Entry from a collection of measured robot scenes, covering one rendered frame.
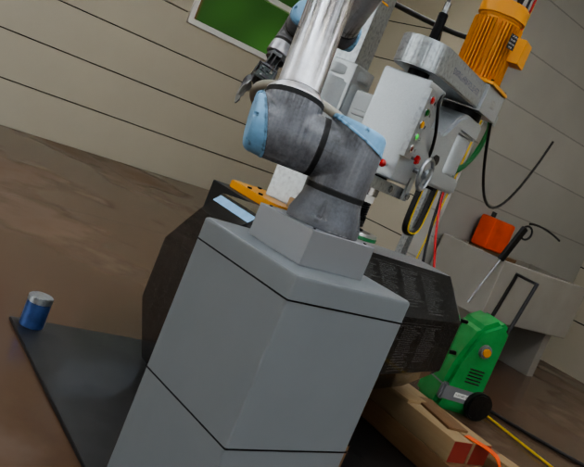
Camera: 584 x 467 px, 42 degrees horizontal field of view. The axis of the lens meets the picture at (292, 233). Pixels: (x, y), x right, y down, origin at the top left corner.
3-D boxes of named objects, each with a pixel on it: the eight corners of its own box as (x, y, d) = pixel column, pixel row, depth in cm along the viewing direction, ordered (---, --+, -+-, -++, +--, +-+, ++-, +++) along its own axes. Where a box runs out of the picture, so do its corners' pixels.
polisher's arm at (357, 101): (279, 107, 381) (298, 61, 378) (301, 119, 413) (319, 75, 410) (412, 161, 357) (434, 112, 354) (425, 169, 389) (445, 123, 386)
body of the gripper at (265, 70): (249, 72, 247) (269, 44, 250) (247, 82, 255) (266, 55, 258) (269, 85, 247) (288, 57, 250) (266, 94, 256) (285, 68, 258)
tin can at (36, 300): (38, 321, 311) (49, 293, 310) (46, 332, 304) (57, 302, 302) (15, 318, 305) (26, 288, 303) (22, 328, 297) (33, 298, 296)
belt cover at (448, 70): (446, 115, 387) (459, 84, 385) (490, 131, 376) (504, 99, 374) (377, 63, 303) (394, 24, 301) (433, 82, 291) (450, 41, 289)
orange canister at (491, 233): (461, 242, 611) (477, 205, 607) (494, 254, 644) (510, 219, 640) (481, 252, 595) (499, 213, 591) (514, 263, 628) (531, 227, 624)
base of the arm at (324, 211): (370, 246, 186) (386, 209, 185) (311, 227, 176) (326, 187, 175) (330, 225, 202) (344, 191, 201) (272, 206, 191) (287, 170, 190)
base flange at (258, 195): (226, 184, 402) (229, 176, 402) (297, 208, 431) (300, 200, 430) (270, 210, 363) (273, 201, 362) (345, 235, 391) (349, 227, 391)
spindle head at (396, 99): (374, 179, 342) (413, 86, 336) (416, 196, 332) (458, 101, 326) (341, 167, 310) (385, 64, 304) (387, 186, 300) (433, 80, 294)
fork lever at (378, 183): (371, 187, 339) (375, 177, 339) (408, 203, 330) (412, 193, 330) (303, 157, 278) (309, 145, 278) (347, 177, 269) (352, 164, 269)
